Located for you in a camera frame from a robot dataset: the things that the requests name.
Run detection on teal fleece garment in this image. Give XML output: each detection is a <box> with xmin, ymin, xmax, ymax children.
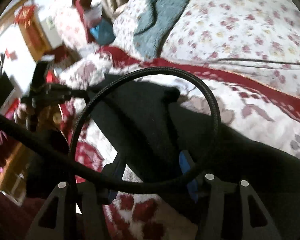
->
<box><xmin>133</xmin><ymin>0</ymin><xmax>190</xmax><ymax>61</ymax></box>

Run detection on red white floral blanket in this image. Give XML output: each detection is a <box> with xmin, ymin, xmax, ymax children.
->
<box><xmin>0</xmin><ymin>45</ymin><xmax>300</xmax><ymax>240</ymax></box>

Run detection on black pants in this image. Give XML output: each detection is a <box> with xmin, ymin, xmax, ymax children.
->
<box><xmin>89</xmin><ymin>81</ymin><xmax>300</xmax><ymax>239</ymax></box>

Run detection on wooden cabinet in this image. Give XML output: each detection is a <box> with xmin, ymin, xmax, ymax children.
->
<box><xmin>13</xmin><ymin>4</ymin><xmax>52</xmax><ymax>61</ymax></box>

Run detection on white floral quilt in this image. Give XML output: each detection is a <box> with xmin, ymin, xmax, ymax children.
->
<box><xmin>113</xmin><ymin>0</ymin><xmax>300</xmax><ymax>97</ymax></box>

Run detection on black braided cable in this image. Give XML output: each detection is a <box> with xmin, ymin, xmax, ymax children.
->
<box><xmin>0</xmin><ymin>66</ymin><xmax>221</xmax><ymax>193</ymax></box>

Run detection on blue plastic bag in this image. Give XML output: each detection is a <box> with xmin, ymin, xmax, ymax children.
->
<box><xmin>89</xmin><ymin>18</ymin><xmax>115</xmax><ymax>46</ymax></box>

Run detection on left hand white glove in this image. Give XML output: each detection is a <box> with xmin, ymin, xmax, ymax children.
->
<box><xmin>14</xmin><ymin>103</ymin><xmax>62</xmax><ymax>132</ymax></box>

